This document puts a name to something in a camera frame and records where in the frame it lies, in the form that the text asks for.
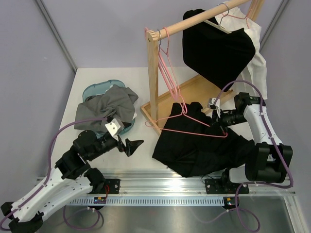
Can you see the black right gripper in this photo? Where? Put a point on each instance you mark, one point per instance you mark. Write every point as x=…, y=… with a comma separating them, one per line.
x=217, y=121

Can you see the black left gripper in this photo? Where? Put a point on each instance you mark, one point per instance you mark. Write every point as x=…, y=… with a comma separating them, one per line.
x=122, y=147

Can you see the pink hanger with black garment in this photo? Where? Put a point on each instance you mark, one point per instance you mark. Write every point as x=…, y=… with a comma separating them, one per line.
x=184, y=119

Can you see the black garment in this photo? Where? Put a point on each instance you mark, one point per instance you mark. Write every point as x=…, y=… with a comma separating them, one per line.
x=217, y=56
x=190, y=155

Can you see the grey pleated skirt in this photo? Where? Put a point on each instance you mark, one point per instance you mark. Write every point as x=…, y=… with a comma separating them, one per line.
x=117, y=102

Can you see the pink clothes hanger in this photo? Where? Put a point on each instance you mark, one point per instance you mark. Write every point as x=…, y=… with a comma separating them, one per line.
x=162, y=60

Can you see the pink hanger with grey skirt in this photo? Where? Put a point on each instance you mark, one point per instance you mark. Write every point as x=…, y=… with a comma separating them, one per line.
x=171, y=72

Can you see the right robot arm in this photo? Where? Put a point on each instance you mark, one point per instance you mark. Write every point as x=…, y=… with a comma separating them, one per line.
x=269, y=160

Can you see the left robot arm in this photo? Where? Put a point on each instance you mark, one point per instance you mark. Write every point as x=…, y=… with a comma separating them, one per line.
x=71, y=177

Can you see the wooden hanger with black garment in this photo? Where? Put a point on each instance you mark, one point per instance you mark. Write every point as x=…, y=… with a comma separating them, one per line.
x=219, y=27

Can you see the pink hanger with white garment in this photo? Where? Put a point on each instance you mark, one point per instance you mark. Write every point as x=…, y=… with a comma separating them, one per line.
x=233, y=19

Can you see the wooden clothes rack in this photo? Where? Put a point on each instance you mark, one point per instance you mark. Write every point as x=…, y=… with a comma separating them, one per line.
x=195, y=89

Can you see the white garment on rack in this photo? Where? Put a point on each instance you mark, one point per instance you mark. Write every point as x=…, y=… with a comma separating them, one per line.
x=256, y=70

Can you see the teal plastic basin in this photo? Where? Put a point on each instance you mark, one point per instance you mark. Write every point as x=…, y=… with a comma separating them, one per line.
x=101, y=88

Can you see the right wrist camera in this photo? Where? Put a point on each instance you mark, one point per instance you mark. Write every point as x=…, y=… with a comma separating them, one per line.
x=214, y=104

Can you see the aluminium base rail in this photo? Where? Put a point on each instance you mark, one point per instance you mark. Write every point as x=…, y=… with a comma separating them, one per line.
x=165, y=182

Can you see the white slotted cable duct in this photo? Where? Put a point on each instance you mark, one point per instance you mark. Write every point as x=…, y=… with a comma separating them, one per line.
x=148, y=201

